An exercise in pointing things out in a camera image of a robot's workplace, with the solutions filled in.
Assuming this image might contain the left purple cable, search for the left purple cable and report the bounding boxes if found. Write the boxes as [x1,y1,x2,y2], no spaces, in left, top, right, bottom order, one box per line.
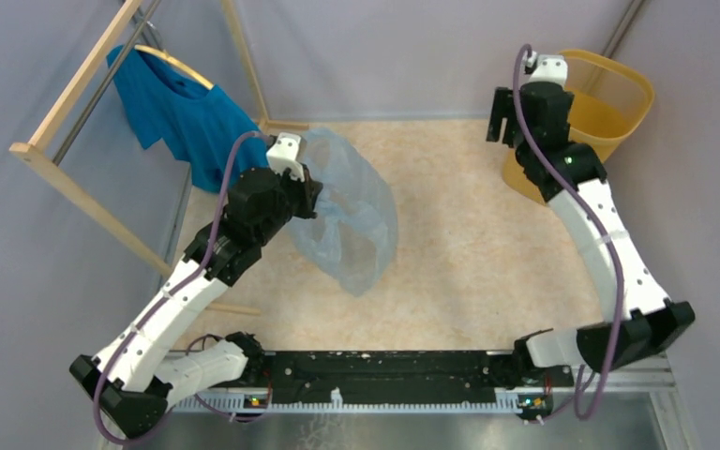
[91,130,269,445]

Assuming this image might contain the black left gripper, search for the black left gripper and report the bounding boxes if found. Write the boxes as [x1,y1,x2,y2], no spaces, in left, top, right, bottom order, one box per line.
[255,162,323,246]

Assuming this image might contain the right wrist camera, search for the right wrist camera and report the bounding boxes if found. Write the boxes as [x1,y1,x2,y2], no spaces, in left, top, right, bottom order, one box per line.
[522,52,569,88]

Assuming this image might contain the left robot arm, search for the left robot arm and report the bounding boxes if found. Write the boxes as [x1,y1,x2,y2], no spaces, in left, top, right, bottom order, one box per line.
[69,168,323,446]

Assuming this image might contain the blue t-shirt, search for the blue t-shirt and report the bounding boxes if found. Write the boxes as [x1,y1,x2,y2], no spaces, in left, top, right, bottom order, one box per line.
[113,50,258,193]

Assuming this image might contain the yellow mesh trash bin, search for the yellow mesh trash bin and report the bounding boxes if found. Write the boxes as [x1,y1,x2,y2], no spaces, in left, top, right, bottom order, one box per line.
[501,49,656,207]

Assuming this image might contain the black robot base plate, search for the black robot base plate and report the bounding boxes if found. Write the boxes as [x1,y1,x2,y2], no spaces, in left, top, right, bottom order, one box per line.
[258,351,574,406]

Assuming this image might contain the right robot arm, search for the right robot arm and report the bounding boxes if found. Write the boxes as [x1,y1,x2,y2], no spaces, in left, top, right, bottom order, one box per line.
[487,82,696,386]

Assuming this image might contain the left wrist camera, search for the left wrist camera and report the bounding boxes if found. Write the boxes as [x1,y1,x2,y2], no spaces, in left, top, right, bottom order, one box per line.
[266,132,306,182]

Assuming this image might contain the wooden clothes rack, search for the wooden clothes rack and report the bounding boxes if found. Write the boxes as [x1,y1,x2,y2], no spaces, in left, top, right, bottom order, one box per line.
[9,0,310,318]

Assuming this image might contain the light blue trash bag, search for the light blue trash bag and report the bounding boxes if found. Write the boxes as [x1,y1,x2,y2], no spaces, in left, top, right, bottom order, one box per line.
[286,127,398,296]

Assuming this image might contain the wooden clothes hanger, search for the wooden clothes hanger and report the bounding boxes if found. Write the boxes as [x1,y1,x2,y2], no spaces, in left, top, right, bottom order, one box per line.
[134,44,214,90]

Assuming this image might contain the aluminium frame rail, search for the aluminium frame rail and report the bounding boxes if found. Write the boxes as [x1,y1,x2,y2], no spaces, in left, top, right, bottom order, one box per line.
[167,351,678,416]

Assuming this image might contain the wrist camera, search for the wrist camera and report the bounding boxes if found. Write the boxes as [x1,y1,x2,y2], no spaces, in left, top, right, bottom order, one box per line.
[266,132,306,182]
[522,52,569,88]

